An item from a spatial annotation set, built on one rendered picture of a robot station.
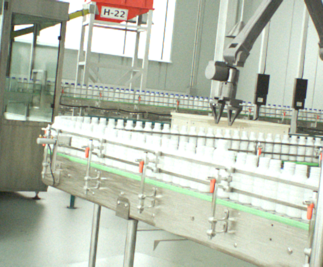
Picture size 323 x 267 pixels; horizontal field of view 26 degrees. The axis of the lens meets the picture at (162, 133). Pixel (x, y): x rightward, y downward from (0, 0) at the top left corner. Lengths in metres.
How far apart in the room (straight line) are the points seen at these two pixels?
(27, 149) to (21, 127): 0.26
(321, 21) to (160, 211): 0.97
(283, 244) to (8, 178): 5.92
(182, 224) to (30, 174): 5.48
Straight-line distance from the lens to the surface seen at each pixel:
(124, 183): 2.94
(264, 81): 8.92
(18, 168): 7.91
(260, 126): 7.01
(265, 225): 2.25
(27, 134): 7.90
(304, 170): 2.20
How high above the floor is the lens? 1.33
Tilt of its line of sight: 3 degrees down
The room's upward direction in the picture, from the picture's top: 6 degrees clockwise
